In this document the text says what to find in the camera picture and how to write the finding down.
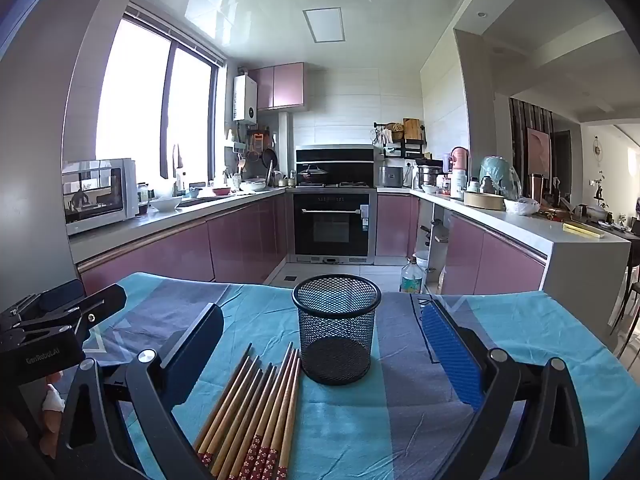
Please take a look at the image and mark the yellow flat strip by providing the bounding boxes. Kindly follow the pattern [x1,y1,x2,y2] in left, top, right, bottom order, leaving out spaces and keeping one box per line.
[562,222,605,239]

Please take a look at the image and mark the silver box appliance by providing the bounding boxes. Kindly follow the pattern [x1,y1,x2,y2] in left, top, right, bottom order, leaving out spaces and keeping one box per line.
[378,165,405,188]

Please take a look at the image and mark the pink thermos kettle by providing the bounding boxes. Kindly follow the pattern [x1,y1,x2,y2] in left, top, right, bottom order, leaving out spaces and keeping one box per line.
[447,146,470,173]

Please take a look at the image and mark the person's left hand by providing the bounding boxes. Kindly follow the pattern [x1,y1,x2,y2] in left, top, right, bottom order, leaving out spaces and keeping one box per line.
[39,382,68,461]

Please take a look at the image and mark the white plastic bag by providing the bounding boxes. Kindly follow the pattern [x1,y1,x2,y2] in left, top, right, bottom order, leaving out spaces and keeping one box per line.
[504,197,541,217]

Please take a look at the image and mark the dark dining table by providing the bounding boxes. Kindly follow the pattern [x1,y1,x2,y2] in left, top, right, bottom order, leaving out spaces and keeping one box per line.
[575,210,640,346]

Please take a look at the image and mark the plastic oil bottle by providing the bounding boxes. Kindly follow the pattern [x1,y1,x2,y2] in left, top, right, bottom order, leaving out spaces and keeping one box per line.
[399,256,426,295]

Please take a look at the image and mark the pink wall picture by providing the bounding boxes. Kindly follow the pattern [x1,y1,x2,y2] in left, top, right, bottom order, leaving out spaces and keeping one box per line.
[526,127,552,167]

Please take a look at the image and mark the dark lidded cooking pot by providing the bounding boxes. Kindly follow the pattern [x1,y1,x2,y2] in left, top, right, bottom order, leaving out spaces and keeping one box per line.
[298,164,329,186]

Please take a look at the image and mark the black built-in oven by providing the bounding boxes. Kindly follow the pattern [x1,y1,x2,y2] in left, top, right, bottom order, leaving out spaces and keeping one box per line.
[292,191,377,265]

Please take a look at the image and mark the steel cooker pot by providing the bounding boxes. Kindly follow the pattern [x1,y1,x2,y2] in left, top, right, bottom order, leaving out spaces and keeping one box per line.
[416,159,445,188]

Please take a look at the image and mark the large kitchen window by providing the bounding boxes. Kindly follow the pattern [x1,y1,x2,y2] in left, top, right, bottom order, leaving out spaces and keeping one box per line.
[95,7,223,186]

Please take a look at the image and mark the white microwave oven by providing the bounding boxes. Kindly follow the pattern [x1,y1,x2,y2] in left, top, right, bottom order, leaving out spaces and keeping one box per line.
[62,158,138,237]

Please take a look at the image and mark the square ceiling light panel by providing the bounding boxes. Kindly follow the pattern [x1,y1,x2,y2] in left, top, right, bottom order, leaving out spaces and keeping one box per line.
[302,7,347,44]

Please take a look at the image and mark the round wooden box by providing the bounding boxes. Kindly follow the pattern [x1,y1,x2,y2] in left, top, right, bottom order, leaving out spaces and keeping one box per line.
[463,190,506,211]

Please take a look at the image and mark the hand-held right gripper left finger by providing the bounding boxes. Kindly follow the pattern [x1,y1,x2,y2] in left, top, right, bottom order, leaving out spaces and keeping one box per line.
[47,302,224,480]

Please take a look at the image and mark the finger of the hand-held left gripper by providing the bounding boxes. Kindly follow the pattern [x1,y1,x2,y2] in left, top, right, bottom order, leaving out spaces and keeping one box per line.
[0,279,87,323]
[0,284,127,348]

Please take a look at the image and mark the black range hood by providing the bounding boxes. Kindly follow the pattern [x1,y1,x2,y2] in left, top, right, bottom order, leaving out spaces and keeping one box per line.
[295,144,376,187]

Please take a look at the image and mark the black wall rack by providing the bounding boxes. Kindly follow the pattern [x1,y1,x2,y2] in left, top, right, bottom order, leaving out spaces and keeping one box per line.
[374,121,427,160]

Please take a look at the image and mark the gas cooktop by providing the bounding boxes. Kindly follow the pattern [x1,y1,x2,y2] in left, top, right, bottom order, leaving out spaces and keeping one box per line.
[295,181,377,191]

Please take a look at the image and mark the long pink base cabinet run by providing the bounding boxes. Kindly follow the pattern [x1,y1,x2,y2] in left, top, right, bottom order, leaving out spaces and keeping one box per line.
[75,194,296,291]

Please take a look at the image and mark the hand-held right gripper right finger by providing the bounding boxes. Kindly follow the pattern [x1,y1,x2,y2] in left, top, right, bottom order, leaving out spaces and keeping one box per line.
[421,299,593,480]

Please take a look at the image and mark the pink wall cabinet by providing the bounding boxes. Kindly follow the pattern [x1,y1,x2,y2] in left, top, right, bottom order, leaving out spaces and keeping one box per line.
[248,62,306,112]

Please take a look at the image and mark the blue grey tablecloth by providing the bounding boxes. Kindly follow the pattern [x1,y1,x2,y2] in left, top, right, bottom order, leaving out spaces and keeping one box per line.
[80,272,640,480]

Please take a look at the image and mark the pile of patterned chopsticks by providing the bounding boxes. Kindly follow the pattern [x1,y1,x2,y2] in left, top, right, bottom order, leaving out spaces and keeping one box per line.
[192,342,302,480]

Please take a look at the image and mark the narrow pink base cabinet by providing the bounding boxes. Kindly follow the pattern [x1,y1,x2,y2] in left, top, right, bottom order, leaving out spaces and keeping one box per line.
[376,194,420,260]

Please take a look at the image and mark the white water heater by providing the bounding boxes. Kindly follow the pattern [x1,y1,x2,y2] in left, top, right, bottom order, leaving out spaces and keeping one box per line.
[233,74,259,123]

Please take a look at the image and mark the black mesh holder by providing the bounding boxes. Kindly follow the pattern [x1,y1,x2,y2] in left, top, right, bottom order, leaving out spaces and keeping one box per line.
[292,274,382,386]

